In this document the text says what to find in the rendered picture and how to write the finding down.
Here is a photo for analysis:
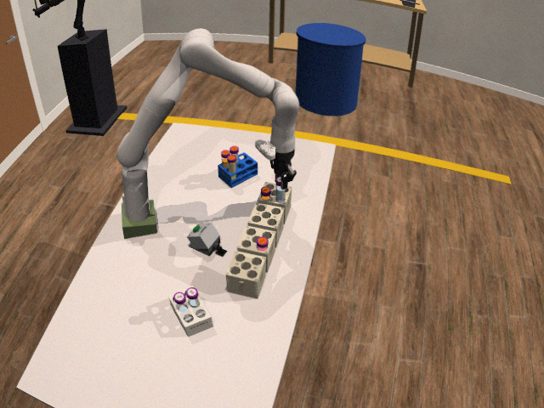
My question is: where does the blue tube rack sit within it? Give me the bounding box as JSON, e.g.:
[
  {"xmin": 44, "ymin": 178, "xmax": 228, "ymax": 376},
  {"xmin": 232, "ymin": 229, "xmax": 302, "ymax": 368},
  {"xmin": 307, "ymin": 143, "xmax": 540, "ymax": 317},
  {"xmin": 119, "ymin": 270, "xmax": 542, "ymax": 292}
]
[{"xmin": 218, "ymin": 152, "xmax": 258, "ymax": 188}]

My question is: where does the conical tube with pink liquid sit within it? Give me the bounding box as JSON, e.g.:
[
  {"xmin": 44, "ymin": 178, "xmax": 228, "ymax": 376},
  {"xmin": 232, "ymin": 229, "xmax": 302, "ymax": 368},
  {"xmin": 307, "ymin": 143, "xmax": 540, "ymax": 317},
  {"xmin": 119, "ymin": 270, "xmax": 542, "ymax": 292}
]
[{"xmin": 257, "ymin": 236, "xmax": 269, "ymax": 251}]

